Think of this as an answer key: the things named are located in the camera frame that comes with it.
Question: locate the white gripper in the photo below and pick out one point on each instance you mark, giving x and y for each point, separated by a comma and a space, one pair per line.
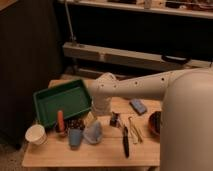
101, 106

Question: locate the light blue towel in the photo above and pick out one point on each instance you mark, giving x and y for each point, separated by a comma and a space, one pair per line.
93, 133

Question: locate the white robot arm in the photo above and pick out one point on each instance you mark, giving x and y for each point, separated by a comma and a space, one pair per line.
186, 125

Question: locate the dark patterned small bowl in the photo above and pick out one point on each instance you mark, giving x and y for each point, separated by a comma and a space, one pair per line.
70, 124

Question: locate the red bowl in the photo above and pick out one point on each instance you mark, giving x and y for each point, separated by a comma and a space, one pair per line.
154, 123

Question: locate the small dark binder clip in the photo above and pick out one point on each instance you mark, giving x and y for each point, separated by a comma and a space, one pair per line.
114, 120

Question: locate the green plastic tray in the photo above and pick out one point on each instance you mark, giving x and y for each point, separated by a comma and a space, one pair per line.
72, 98

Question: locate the blue sponge block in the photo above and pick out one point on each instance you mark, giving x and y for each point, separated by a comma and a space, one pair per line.
138, 106

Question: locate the blue plastic cup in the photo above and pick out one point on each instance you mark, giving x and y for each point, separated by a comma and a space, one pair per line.
74, 137

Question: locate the wooden table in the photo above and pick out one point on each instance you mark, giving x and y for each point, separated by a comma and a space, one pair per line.
109, 153

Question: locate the orange carrot toy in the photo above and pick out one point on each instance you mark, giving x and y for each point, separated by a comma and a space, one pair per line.
60, 118

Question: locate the metal tongs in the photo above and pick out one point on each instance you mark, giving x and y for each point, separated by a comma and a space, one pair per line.
135, 132

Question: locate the grey metal shelf beam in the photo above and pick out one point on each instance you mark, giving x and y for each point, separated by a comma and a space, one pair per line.
126, 58

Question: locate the white paper cup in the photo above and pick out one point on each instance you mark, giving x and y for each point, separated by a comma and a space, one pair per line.
36, 134

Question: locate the metal pole stand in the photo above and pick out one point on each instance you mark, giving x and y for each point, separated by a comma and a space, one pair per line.
72, 36

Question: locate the black handle on shelf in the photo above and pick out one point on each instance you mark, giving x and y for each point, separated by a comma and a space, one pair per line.
175, 59

